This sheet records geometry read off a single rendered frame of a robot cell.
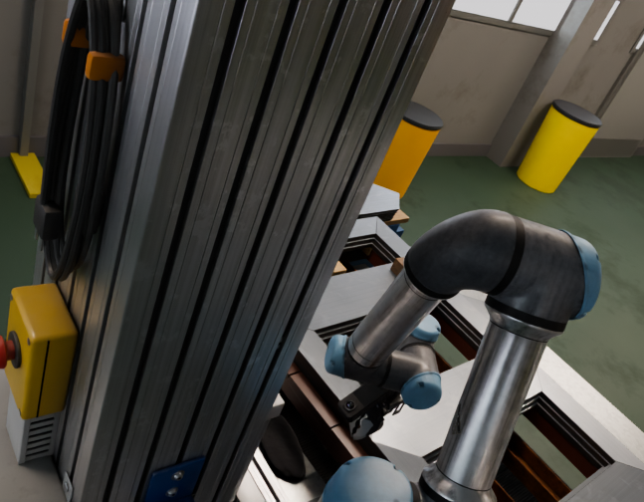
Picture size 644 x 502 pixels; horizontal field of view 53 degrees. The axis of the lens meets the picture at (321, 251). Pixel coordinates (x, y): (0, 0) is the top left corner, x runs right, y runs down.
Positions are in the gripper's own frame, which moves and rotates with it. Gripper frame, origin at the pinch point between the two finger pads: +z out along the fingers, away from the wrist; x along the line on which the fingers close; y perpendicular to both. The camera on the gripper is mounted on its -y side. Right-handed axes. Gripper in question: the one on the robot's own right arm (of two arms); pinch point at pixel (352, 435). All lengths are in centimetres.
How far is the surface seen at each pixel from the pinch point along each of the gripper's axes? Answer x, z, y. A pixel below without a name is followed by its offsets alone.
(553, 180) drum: 169, 79, 437
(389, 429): -0.3, 5.6, 15.4
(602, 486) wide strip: -39, 5, 61
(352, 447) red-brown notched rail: 1.3, 9.6, 6.1
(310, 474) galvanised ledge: 5.8, 24.2, 2.2
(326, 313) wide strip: 39.3, 5.8, 26.4
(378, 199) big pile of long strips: 88, 8, 95
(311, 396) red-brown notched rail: 18.1, 9.7, 5.7
